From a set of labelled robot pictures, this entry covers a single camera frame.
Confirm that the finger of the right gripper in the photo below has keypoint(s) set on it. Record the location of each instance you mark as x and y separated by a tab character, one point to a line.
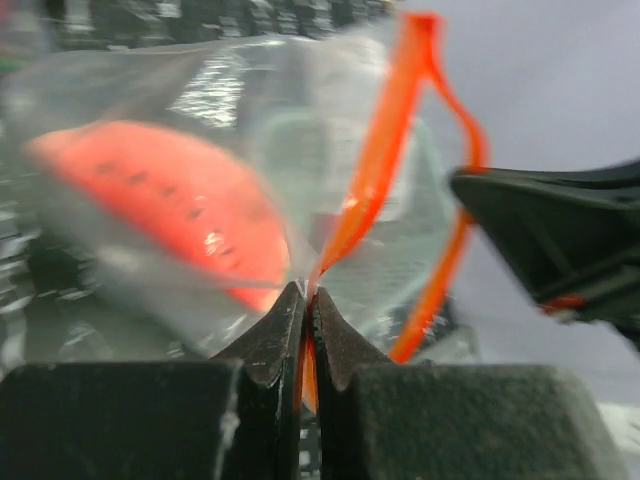
571	238

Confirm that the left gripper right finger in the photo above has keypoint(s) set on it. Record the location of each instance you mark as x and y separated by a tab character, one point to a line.
382	420

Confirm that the watermelon slice toy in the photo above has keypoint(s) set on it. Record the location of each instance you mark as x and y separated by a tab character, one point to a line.
194	199

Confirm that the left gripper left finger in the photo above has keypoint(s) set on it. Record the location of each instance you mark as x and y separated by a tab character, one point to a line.
233	416

